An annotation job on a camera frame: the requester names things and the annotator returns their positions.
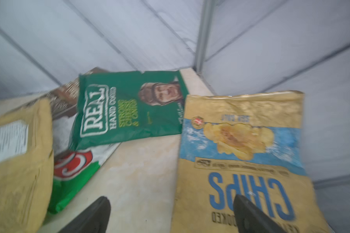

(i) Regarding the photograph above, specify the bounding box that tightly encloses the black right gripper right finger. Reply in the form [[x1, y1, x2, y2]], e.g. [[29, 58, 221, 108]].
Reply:
[[233, 195, 285, 233]]

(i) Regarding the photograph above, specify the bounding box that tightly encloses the tan kraft chips bag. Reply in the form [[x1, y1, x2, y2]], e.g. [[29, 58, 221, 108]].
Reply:
[[0, 98, 54, 233]]

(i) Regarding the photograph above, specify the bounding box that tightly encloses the brown chips bag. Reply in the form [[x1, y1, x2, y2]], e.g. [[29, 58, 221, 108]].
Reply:
[[16, 67, 109, 120]]

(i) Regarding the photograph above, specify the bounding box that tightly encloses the kettle cooked chips bag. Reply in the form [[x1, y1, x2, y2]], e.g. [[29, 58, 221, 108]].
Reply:
[[171, 91, 330, 233]]

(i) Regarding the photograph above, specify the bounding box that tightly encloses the green Real chips bag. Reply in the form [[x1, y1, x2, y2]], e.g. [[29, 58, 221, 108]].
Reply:
[[69, 71, 189, 151]]

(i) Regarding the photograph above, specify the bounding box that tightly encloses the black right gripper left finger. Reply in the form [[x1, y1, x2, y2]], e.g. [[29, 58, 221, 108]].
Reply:
[[59, 196, 111, 233]]

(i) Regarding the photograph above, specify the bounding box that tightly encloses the metal corner post right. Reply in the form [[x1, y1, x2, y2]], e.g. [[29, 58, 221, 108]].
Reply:
[[193, 0, 217, 74]]

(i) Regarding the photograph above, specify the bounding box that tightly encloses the green white acefood bag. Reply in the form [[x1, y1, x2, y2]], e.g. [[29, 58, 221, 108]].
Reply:
[[48, 116, 119, 215]]

